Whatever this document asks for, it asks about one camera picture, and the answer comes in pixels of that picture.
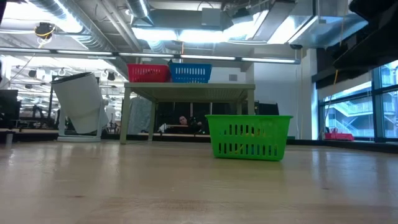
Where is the blue plastic basket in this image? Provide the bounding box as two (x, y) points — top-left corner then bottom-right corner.
(169, 62), (213, 84)

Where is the green plastic basket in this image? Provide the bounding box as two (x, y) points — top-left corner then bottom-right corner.
(205, 114), (294, 162)

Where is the red plastic basket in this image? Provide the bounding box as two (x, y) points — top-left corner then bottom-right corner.
(126, 63), (172, 83)

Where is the person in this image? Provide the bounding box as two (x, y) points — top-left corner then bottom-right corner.
(158, 115), (203, 134)

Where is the pale green metal riser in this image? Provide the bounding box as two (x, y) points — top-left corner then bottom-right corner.
(119, 82), (256, 146)

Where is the long ceiling light bar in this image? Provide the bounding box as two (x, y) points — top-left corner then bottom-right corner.
(0, 46), (302, 65)

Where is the white cylinder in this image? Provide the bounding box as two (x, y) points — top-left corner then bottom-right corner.
(50, 72), (110, 143)

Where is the small red object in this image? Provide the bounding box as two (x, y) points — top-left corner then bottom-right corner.
(324, 127), (355, 142)

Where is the black monitor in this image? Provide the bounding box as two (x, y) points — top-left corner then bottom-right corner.
(0, 89), (22, 129)

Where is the silver spiral duct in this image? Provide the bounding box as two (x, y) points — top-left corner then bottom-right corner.
(27, 0), (147, 82)

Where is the silver rectangular duct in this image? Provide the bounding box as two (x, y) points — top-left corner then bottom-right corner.
(229, 0), (369, 49)

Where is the yellow hanging cable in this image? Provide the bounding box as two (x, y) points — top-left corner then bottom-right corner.
(331, 18), (345, 86)

